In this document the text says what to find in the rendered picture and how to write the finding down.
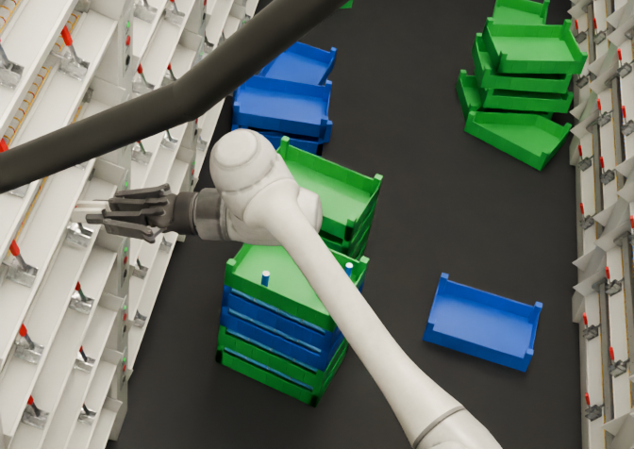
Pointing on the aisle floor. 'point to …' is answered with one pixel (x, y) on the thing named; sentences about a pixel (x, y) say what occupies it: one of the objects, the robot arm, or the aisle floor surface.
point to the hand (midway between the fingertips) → (89, 211)
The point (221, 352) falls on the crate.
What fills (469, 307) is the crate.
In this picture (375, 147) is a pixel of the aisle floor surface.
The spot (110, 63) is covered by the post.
